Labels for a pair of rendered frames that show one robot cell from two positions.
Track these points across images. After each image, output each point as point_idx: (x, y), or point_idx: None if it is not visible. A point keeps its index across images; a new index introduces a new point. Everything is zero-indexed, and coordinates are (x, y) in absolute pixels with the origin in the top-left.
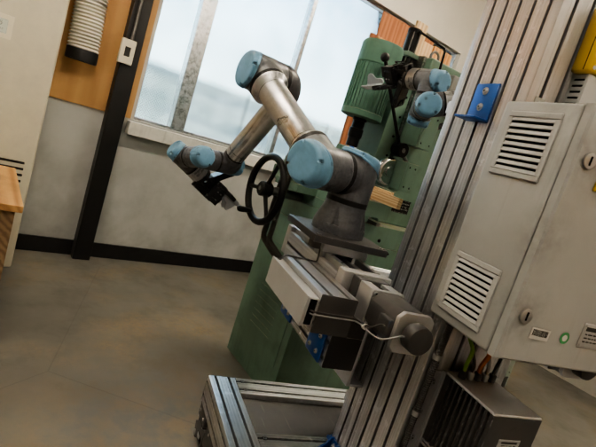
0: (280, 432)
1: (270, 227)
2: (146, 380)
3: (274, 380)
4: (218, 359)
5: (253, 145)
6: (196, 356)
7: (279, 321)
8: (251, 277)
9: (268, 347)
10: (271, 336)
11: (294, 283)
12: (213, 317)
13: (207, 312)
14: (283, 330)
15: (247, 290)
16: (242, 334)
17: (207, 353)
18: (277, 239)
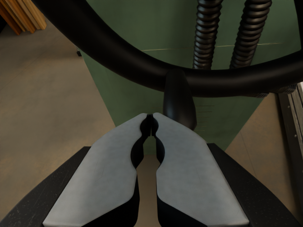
0: None
1: (245, 56)
2: None
3: (228, 145)
4: (153, 174)
5: None
6: (148, 198)
7: (220, 119)
8: (117, 111)
9: (206, 137)
10: (208, 131)
11: None
12: (67, 146)
13: (54, 148)
14: (232, 122)
15: (121, 123)
16: (148, 144)
17: (141, 182)
18: (149, 46)
